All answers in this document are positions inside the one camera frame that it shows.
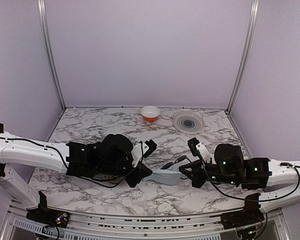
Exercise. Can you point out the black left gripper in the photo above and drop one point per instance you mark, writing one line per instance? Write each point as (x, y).
(142, 172)

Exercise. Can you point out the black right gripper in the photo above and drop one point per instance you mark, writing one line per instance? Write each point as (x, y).
(196, 175)

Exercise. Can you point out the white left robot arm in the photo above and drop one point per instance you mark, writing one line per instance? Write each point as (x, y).
(106, 163)

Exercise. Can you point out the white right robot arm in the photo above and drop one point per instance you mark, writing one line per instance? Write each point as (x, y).
(229, 167)

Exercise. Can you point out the white plate with blue spiral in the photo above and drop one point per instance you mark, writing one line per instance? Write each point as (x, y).
(188, 123)

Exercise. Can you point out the orange bowl with white inside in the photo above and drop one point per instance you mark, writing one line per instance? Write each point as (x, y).
(150, 113)

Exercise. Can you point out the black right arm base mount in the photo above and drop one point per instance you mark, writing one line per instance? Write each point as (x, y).
(248, 215)

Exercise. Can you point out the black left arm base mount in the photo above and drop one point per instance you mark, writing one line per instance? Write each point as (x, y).
(45, 215)

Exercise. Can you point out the aluminium front frame rail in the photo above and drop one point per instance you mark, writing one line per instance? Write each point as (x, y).
(93, 226)

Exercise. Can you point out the aluminium frame post right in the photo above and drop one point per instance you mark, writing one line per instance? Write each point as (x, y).
(248, 42)

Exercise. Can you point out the aluminium frame post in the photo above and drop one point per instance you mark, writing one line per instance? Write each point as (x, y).
(49, 53)
(248, 42)

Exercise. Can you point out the aluminium frame post left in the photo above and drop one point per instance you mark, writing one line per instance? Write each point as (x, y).
(49, 53)

